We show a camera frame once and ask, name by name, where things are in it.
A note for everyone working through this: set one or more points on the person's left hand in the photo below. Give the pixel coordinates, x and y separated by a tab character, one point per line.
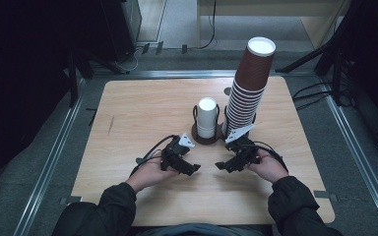
147	173

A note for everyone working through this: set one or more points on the metal floor rail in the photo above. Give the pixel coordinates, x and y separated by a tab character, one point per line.
50	164
357	157
177	73

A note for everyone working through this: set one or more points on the white cup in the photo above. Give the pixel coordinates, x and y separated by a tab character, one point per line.
207	118

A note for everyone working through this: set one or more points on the person's right hand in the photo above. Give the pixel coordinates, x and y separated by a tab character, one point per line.
270	168

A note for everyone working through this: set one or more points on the stack of brown cups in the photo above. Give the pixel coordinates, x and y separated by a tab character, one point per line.
247	95

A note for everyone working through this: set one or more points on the dark cup holder rack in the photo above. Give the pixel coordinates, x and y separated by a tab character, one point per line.
206	141

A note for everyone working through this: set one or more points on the dark cabinet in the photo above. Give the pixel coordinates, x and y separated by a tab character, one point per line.
121	26

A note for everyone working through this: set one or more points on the light wooden furniture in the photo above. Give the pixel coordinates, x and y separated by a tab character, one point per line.
318	19

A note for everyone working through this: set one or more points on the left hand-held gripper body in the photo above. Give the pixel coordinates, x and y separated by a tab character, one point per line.
172	155

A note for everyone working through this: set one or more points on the grey round table grommet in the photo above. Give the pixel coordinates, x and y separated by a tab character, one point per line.
227	91

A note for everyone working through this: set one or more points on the black metal stand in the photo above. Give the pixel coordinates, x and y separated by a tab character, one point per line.
73	82

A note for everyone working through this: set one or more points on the grey tape strip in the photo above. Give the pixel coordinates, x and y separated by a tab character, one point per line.
70	200
325	195

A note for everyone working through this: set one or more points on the person's blue pants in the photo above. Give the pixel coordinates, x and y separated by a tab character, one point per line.
203	230

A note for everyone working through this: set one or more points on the black tripod stand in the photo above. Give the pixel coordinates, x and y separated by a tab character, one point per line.
328	46

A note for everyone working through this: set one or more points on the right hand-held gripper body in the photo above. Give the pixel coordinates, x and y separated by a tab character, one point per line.
244	149

